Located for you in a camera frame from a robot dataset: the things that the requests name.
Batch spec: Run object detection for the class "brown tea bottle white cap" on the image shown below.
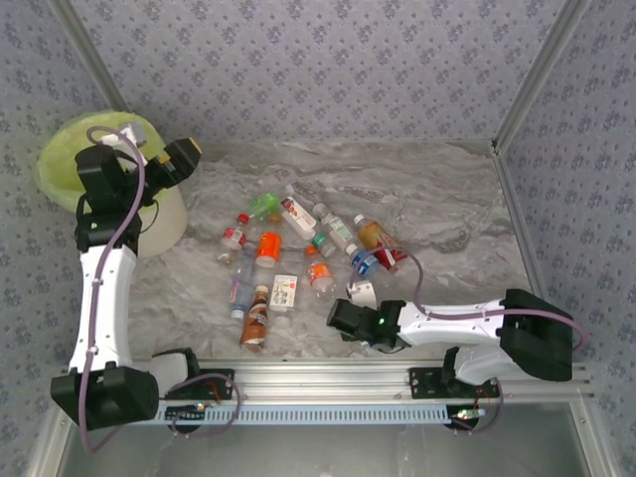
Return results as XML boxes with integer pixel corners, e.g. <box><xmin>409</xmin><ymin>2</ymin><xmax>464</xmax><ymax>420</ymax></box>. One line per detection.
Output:
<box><xmin>351</xmin><ymin>213</ymin><xmax>398</xmax><ymax>252</ymax></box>

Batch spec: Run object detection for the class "brown coffee drink bottle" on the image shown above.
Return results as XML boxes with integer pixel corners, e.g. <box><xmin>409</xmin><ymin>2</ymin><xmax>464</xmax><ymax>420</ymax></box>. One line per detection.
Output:
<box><xmin>238</xmin><ymin>283</ymin><xmax>273</xmax><ymax>354</ymax></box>

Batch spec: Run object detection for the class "green label plastic bottle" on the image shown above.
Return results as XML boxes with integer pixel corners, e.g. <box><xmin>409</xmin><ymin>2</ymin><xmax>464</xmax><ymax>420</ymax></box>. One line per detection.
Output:
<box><xmin>247</xmin><ymin>191</ymin><xmax>282</xmax><ymax>223</ymax></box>

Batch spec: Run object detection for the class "aluminium frame post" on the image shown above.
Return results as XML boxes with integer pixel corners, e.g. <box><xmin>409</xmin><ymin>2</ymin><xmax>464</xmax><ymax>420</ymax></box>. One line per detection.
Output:
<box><xmin>491</xmin><ymin>0</ymin><xmax>593</xmax><ymax>150</ymax></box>
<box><xmin>49</xmin><ymin>0</ymin><xmax>131</xmax><ymax>114</ymax></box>

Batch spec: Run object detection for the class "plain orange label bottle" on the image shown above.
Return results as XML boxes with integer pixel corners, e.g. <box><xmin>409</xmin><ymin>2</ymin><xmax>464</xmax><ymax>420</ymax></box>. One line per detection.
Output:
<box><xmin>253</xmin><ymin>213</ymin><xmax>284</xmax><ymax>269</ymax></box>

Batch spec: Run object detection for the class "right controller board with LED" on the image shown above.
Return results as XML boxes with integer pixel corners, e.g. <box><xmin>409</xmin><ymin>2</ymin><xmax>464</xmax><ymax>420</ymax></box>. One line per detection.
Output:
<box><xmin>449</xmin><ymin>405</ymin><xmax>487</xmax><ymax>424</ymax></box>

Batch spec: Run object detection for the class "white label flat bottle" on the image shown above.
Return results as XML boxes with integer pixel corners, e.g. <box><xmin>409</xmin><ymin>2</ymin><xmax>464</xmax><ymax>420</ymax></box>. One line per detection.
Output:
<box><xmin>267</xmin><ymin>272</ymin><xmax>299</xmax><ymax>329</ymax></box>

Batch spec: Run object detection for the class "white waste bin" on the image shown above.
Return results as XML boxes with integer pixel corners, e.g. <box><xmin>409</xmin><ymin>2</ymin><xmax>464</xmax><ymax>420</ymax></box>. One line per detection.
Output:
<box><xmin>34</xmin><ymin>111</ymin><xmax>190</xmax><ymax>259</ymax></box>

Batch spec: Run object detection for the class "orange cap printed label bottle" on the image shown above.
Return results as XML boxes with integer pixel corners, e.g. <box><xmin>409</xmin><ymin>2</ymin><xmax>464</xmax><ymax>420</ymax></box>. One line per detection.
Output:
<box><xmin>303</xmin><ymin>244</ymin><xmax>337</xmax><ymax>302</ymax></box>

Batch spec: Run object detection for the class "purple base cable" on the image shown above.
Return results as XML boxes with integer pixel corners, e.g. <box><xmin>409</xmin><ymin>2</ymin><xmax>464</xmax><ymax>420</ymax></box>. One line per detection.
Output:
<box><xmin>168</xmin><ymin>372</ymin><xmax>243</xmax><ymax>439</ymax></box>
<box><xmin>449</xmin><ymin>377</ymin><xmax>506</xmax><ymax>436</ymax></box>

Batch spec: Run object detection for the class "blue label bottle white cap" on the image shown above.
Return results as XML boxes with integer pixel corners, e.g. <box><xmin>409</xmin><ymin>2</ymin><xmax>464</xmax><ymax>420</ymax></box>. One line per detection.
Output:
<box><xmin>345</xmin><ymin>241</ymin><xmax>383</xmax><ymax>282</ymax></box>

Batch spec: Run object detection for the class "left controller board with LED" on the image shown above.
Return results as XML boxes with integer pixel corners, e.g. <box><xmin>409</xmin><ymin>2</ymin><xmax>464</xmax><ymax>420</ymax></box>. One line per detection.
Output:
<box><xmin>165</xmin><ymin>404</ymin><xmax>209</xmax><ymax>423</ymax></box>

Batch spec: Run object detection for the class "red label plastic bottle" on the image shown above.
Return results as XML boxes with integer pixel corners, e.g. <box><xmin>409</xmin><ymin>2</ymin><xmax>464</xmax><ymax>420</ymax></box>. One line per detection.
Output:
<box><xmin>375</xmin><ymin>242</ymin><xmax>411</xmax><ymax>274</ymax></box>

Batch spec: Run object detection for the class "white and red label bottle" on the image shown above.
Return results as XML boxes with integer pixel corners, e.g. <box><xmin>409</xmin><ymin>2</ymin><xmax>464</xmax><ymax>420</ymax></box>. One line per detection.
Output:
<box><xmin>279</xmin><ymin>183</ymin><xmax>319</xmax><ymax>242</ymax></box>

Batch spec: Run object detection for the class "green and white label bottle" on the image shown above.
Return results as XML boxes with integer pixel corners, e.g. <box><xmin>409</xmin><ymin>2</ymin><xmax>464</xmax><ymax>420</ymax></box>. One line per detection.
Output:
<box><xmin>311</xmin><ymin>201</ymin><xmax>360</xmax><ymax>252</ymax></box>

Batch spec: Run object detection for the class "grey slotted cable duct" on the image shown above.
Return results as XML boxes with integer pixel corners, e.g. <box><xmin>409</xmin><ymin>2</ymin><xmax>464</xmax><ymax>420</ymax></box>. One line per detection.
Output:
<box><xmin>148</xmin><ymin>402</ymin><xmax>481</xmax><ymax>427</ymax></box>

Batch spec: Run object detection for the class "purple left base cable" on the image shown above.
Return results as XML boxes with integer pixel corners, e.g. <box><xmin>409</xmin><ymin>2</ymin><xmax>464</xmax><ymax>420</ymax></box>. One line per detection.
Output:
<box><xmin>168</xmin><ymin>372</ymin><xmax>243</xmax><ymax>439</ymax></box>

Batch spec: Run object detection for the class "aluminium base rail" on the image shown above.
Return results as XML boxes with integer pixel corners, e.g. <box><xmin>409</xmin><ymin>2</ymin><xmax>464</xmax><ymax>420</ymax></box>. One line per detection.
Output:
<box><xmin>133</xmin><ymin>357</ymin><xmax>595</xmax><ymax>401</ymax></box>

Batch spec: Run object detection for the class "clear bottle blue cap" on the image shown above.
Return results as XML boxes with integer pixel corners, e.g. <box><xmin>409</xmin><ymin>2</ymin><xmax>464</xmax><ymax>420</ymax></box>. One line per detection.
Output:
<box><xmin>227</xmin><ymin>250</ymin><xmax>257</xmax><ymax>319</ymax></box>

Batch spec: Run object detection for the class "red cap cola bottle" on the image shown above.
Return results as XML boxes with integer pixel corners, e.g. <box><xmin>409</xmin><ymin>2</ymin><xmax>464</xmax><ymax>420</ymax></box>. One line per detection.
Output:
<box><xmin>213</xmin><ymin>212</ymin><xmax>250</xmax><ymax>267</ymax></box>

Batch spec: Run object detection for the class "controller board with led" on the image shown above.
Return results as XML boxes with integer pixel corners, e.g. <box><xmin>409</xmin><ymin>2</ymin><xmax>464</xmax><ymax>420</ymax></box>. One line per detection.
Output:
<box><xmin>449</xmin><ymin>405</ymin><xmax>487</xmax><ymax>424</ymax></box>
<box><xmin>165</xmin><ymin>404</ymin><xmax>209</xmax><ymax>423</ymax></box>

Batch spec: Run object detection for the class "green plastic bin liner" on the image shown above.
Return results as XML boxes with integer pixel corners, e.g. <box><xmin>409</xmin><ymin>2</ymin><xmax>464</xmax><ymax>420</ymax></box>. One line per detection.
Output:
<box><xmin>34</xmin><ymin>111</ymin><xmax>173</xmax><ymax>235</ymax></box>

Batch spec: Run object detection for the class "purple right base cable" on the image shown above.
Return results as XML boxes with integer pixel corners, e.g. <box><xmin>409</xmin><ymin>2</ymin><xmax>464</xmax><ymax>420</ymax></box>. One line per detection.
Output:
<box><xmin>449</xmin><ymin>377</ymin><xmax>506</xmax><ymax>436</ymax></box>

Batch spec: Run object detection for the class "teal label small bottle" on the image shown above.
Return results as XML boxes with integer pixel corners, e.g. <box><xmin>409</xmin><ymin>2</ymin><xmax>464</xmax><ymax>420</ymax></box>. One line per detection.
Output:
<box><xmin>310</xmin><ymin>232</ymin><xmax>338</xmax><ymax>258</ymax></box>

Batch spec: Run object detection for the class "aluminium table side rail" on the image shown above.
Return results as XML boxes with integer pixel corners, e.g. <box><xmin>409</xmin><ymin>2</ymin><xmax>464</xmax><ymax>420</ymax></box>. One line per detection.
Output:
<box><xmin>491</xmin><ymin>143</ymin><xmax>553</xmax><ymax>304</ymax></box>

